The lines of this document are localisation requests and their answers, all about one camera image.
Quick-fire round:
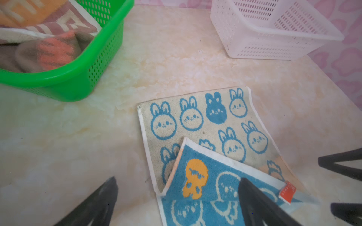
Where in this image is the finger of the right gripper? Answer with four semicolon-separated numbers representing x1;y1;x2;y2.
331;203;362;226
318;147;362;182

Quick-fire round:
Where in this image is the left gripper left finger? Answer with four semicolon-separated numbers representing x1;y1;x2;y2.
56;177;118;226

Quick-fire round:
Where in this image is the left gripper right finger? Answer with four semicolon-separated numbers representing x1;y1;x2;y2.
238;178;301;226

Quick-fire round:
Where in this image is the blue bunny towel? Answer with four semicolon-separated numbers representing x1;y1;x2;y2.
137;87;317;226

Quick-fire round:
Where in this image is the green plastic basket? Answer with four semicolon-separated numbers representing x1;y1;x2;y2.
1;1;134;102

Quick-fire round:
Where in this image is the orange blue patterned towel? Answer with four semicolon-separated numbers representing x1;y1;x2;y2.
1;0;101;44

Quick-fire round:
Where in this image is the white plastic basket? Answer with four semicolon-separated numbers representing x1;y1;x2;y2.
210;0;344;60

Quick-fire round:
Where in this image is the red brown towel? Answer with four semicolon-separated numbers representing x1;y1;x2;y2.
1;31;94;73

